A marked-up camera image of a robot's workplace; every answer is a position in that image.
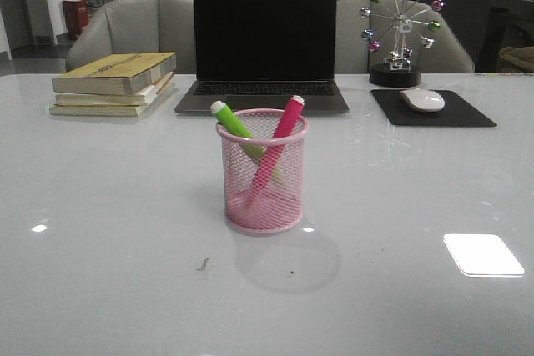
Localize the green highlighter pen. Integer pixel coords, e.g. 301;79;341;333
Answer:
210;100;289;188

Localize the pink highlighter pen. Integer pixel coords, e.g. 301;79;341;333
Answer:
244;95;305;209

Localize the pink mesh pen holder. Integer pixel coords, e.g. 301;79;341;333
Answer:
216;108;309;233

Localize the grey laptop computer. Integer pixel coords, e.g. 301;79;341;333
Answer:
174;0;349;115

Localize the middle cream book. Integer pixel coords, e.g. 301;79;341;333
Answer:
55;73;174;106

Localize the cream book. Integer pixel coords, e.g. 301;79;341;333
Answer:
55;73;174;106
48;81;174;117

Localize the top yellow book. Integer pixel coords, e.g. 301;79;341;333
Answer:
52;52;176;95

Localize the right grey armchair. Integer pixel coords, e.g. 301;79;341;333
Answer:
335;0;475;74

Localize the grey armchair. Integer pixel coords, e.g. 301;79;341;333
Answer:
65;0;196;74
335;0;475;74

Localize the white computer mouse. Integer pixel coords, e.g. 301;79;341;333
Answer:
400;88;445;113

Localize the left grey armchair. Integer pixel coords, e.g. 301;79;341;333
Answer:
65;0;196;74

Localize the ferris wheel desk ornament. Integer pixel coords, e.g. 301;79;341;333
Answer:
359;0;446;88

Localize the black mouse pad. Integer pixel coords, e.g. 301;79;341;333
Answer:
370;89;497;128

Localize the bottom cream book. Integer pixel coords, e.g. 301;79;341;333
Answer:
48;81;174;117

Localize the red bin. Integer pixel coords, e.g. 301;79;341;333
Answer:
62;0;89;40

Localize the brown cushion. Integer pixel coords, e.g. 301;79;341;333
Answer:
499;46;534;73

